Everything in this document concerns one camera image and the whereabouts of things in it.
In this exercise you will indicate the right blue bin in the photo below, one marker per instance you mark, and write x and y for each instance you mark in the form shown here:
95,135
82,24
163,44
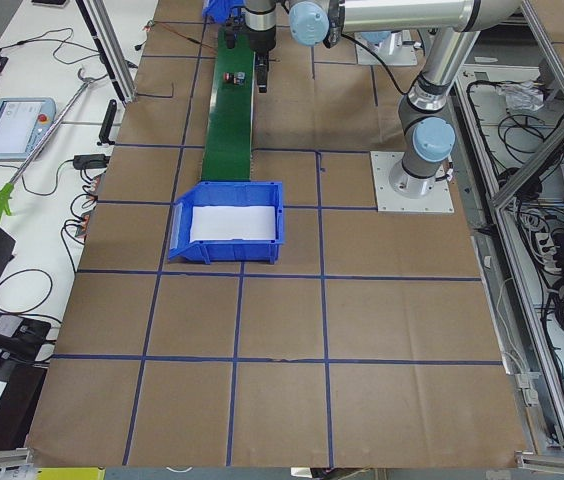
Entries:
217,10

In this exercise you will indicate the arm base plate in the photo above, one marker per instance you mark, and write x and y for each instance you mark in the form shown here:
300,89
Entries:
398,192
395,48

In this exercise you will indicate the teach pendant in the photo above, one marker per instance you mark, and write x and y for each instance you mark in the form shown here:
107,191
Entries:
23,123

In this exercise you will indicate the black power adapter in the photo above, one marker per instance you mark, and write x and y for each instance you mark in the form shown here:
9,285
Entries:
90,161

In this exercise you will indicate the left white foam pad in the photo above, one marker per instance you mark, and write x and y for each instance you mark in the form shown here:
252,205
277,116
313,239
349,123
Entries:
226,223

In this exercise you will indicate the green conveyor belt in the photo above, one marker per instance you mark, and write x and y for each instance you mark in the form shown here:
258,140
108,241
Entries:
227,154

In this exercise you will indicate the aluminium profile post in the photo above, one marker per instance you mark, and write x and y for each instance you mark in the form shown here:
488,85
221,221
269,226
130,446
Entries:
101,30

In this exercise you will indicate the left blue bin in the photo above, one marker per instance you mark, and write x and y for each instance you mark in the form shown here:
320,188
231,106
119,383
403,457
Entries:
216,193

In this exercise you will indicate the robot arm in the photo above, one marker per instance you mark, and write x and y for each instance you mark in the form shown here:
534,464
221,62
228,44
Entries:
448,31

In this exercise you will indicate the blue bin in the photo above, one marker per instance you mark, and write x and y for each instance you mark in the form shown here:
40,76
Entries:
216,193
217,10

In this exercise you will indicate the green handled reacher grabber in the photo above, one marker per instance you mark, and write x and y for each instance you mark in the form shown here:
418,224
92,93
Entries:
7,189

